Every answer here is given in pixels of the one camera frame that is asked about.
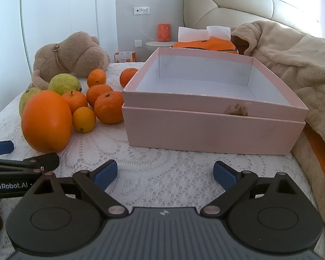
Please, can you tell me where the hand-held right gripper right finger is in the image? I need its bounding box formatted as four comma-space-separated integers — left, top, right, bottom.
200, 160, 310, 218

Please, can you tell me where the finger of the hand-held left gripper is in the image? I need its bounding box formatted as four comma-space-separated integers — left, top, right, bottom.
0, 140, 15, 157
0, 152, 60, 173

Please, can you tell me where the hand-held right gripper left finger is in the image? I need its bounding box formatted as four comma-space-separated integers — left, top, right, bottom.
22, 160, 128, 218

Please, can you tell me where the large orange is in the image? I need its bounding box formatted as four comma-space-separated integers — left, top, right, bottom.
21, 90, 73, 153

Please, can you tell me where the green guava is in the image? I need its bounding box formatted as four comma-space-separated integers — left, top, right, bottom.
48, 73, 82, 96
19, 87, 42, 117

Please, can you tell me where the small orange tangerine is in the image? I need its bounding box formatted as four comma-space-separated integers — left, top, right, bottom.
72, 107, 96, 133

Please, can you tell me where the pink cardboard box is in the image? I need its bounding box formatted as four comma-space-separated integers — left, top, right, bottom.
122, 47, 309, 122

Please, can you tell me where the white lace cloth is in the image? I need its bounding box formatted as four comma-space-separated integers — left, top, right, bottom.
0, 62, 325, 260

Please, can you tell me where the orange cloth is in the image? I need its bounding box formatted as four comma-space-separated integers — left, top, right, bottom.
302, 126, 325, 203

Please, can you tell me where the beige plush toy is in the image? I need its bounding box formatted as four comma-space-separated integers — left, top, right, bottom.
30, 31, 111, 90

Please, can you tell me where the orange and white paper bag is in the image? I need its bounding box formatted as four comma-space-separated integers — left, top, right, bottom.
114, 51, 137, 63

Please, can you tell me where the beige fleece robe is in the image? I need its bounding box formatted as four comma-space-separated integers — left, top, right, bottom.
230, 20, 325, 223

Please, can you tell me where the orange fabric bag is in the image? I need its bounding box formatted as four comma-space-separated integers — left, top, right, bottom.
171, 39, 239, 55

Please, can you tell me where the white round side table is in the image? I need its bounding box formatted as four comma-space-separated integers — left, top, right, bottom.
146, 41, 178, 48

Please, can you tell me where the white tissue paper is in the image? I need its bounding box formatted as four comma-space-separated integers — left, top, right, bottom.
178, 26, 231, 42

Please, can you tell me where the white wardrobe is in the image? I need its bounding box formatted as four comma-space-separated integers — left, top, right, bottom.
0, 0, 117, 120

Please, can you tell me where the orange owl figure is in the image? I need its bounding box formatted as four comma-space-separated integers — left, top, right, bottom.
158, 23, 172, 42

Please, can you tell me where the beige leather headboard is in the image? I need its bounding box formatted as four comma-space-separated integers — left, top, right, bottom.
183, 0, 325, 42

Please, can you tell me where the white cable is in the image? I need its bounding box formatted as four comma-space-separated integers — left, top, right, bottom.
139, 13, 159, 42

